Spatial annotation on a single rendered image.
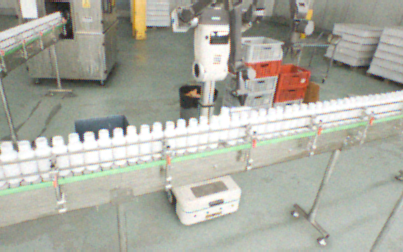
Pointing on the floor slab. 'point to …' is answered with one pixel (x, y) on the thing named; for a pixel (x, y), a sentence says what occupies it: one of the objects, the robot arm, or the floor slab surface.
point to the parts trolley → (314, 53)
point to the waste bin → (191, 101)
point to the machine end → (77, 40)
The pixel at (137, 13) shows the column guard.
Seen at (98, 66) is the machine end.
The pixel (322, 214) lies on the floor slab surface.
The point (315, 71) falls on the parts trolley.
